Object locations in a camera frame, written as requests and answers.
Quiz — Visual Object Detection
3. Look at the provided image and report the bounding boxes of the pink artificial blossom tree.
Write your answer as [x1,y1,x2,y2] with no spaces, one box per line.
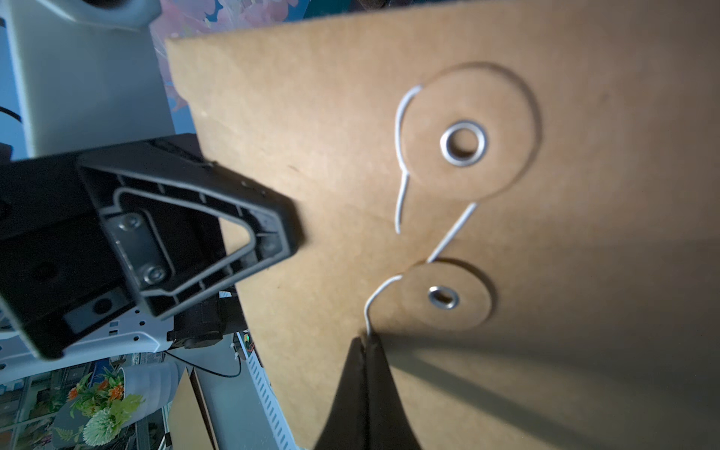
[150,0,309,113]

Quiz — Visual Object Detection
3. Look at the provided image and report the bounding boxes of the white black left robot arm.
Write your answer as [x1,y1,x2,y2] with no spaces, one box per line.
[1,134,302,383]

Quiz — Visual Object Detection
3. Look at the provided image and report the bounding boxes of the file bag white string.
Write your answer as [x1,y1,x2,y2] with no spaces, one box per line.
[363,83,479,339]

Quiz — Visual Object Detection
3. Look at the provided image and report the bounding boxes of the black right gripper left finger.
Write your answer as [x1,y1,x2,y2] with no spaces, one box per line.
[315,337,369,450]

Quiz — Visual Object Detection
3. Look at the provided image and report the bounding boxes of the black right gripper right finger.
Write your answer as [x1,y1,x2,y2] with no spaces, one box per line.
[365,334,421,449]

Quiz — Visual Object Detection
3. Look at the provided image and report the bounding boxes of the kraft paper file bag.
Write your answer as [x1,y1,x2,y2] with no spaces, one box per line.
[166,1,719,449]

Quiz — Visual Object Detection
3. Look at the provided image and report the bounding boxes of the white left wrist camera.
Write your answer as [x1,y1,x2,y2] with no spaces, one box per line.
[1,1,174,158]

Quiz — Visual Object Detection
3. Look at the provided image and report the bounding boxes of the brown cardboard box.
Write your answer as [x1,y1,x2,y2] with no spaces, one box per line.
[169,369,219,450]

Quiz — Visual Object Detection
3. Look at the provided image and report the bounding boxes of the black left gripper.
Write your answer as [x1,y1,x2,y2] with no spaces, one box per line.
[1,140,300,360]

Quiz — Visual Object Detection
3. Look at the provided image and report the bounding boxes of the aluminium front mounting rail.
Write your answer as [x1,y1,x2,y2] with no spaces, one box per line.
[234,330,301,450]

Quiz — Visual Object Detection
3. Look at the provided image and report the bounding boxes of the white pot orange green flowers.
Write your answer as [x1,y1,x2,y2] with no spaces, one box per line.
[51,361,180,449]

